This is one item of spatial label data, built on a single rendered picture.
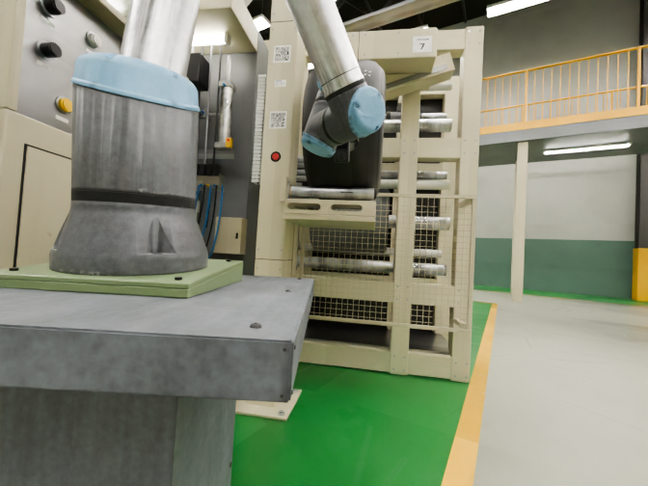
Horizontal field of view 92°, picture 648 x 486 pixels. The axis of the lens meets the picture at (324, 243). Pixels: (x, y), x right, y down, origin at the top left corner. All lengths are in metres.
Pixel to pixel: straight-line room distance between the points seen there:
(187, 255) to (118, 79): 0.22
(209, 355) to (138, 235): 0.24
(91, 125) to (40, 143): 0.44
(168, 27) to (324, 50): 0.28
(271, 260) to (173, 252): 0.93
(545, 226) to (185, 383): 10.31
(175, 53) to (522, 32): 11.85
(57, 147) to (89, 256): 0.52
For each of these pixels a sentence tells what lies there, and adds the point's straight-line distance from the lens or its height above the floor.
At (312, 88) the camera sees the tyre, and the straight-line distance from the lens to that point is 1.26.
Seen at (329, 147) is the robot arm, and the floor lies 0.91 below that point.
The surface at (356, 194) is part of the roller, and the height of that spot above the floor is 0.89.
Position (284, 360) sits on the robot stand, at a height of 0.59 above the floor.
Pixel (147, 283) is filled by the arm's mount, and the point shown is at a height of 0.61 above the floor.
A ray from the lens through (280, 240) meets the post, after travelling 1.33.
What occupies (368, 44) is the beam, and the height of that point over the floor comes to 1.71.
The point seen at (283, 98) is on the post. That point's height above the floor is 1.31.
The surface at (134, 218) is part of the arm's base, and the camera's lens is 0.44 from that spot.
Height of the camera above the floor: 0.66
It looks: 2 degrees up
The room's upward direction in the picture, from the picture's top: 3 degrees clockwise
